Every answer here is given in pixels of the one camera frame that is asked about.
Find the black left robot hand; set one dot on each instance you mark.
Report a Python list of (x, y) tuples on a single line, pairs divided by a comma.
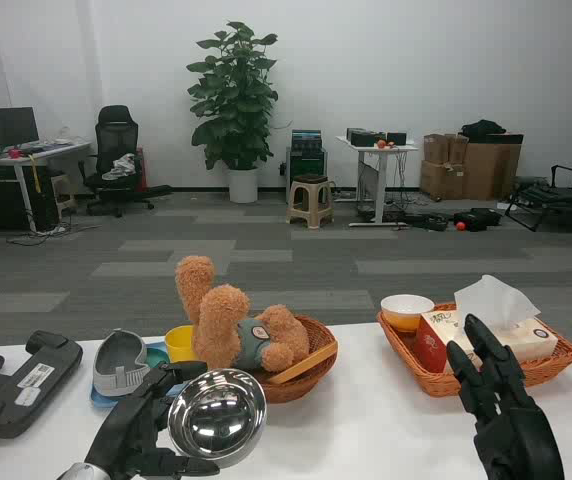
[(131, 425)]

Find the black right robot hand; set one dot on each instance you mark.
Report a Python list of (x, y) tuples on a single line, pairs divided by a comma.
[(511, 430)]

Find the shiny metal bowl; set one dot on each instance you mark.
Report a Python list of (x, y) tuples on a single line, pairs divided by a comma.
[(216, 415)]

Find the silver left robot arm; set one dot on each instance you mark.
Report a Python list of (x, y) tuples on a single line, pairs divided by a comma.
[(81, 472)]

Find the white and orange ceramic bowl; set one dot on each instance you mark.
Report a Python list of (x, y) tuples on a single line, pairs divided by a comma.
[(406, 310)]

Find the light blue tray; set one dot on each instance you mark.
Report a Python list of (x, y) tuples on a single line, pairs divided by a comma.
[(98, 397)]

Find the grey shoe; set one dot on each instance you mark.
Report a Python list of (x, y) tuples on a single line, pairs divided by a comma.
[(116, 365)]

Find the green plate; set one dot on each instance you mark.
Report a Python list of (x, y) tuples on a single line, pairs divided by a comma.
[(158, 356)]

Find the red and beige tissue box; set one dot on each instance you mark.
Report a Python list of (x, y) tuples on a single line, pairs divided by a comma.
[(526, 340)]

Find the yellow plastic cup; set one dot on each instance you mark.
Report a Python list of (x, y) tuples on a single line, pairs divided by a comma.
[(178, 342)]

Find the rectangular orange wicker basket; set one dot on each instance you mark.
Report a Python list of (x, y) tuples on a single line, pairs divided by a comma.
[(428, 382)]

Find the black handheld controller with label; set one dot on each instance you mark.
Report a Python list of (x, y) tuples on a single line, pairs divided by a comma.
[(31, 385)]

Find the brown teddy bear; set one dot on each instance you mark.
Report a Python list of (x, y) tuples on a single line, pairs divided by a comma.
[(216, 320)]

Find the round brown wicker basket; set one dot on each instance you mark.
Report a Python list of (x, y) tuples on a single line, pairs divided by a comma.
[(306, 387)]

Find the orange flat wooden board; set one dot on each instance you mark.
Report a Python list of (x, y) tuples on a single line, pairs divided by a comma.
[(306, 361)]

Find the orange ball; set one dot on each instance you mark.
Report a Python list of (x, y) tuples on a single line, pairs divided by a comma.
[(461, 226)]

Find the white power strip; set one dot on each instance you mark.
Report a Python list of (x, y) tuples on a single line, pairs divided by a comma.
[(51, 231)]

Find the black case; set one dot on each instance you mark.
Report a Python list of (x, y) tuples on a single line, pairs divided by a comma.
[(481, 219)]

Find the flat black bag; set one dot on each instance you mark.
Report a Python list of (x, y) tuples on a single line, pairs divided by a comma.
[(428, 222)]

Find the black folding lounge chair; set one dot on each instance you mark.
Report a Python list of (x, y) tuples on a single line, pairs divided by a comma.
[(551, 197)]

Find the beige stool without cushion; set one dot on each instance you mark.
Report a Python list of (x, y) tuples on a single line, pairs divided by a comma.
[(63, 190)]

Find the red cylinder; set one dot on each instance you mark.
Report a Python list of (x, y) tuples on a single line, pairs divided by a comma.
[(141, 170)]

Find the low wide cardboard box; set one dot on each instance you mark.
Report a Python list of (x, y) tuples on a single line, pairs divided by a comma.
[(441, 182)]

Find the grey white cloth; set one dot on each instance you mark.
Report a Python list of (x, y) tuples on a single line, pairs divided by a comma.
[(121, 167)]

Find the large cardboard box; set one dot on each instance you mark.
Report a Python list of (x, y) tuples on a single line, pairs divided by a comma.
[(493, 170)]

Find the black cabinet under desk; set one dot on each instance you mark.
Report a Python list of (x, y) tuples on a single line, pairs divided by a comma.
[(1, 197)]

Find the small tall cardboard box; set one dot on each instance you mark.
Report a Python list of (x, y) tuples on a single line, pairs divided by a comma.
[(458, 149), (436, 148)]

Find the small white standing desk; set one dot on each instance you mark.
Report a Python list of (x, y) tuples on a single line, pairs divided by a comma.
[(381, 175)]

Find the long white desk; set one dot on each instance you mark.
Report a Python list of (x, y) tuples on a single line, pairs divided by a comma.
[(41, 152)]

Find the beige stool with dark cushion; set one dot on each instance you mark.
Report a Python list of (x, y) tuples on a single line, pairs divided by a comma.
[(311, 192)]

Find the black office chair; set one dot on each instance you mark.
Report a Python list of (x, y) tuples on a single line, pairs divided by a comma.
[(116, 130)]

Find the small red object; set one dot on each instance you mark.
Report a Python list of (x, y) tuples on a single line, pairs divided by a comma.
[(14, 152)]

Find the small black box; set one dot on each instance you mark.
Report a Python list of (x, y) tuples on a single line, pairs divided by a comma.
[(397, 138)]

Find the orange fruit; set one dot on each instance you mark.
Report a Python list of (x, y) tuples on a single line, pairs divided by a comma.
[(381, 145)]

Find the green and black equipment rack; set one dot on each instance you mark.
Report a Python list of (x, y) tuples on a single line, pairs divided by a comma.
[(307, 157)]

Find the black computer monitor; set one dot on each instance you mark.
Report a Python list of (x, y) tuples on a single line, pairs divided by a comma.
[(13, 125)]

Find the large black box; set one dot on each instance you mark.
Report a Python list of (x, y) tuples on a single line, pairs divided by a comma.
[(363, 137)]

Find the green plant in white pot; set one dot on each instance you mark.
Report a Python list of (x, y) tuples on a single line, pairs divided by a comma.
[(233, 100)]

